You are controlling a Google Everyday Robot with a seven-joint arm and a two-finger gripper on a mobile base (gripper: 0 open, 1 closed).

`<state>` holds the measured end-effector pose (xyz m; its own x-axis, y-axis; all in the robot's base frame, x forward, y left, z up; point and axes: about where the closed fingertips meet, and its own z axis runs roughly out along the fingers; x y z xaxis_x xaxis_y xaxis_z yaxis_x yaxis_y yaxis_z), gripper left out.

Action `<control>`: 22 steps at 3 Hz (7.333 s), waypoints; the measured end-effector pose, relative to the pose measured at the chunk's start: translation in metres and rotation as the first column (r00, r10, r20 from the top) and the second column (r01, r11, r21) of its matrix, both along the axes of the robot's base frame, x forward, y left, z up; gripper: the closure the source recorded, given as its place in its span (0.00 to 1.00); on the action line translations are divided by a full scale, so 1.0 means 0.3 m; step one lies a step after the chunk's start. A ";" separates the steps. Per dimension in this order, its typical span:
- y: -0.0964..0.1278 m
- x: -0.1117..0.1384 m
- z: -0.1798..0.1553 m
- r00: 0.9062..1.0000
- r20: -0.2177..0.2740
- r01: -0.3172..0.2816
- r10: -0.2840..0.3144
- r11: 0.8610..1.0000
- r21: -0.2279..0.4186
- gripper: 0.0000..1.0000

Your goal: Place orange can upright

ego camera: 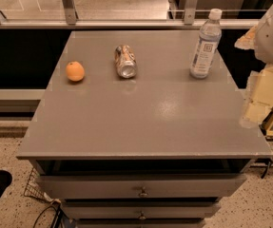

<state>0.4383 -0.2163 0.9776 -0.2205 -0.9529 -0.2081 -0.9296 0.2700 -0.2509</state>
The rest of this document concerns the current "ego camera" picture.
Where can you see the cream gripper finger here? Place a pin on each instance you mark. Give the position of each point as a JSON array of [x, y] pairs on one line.
[[258, 97], [246, 42]]

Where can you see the clear plastic water bottle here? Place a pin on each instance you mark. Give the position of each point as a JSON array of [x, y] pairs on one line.
[[210, 34]]

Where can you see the orange soda can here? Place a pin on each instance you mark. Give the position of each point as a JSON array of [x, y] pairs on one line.
[[125, 62]]

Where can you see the grey drawer cabinet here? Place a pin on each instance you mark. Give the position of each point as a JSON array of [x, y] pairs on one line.
[[159, 122]]

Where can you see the top grey drawer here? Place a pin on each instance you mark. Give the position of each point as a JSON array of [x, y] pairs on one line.
[[129, 186]]

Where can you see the grey drawer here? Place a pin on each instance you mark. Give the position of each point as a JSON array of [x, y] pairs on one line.
[[152, 210], [129, 186]]

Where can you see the brass top drawer knob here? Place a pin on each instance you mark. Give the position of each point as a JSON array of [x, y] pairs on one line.
[[143, 193]]

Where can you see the brass drawer knob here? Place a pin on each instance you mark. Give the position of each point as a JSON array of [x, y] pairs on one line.
[[143, 193], [142, 216]]

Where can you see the orange fruit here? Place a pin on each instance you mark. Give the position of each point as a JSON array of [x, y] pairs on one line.
[[75, 71]]

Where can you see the metal glass railing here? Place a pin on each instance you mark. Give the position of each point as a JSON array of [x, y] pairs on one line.
[[93, 14]]

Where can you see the wire mesh basket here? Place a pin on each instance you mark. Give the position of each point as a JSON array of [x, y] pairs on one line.
[[33, 190]]

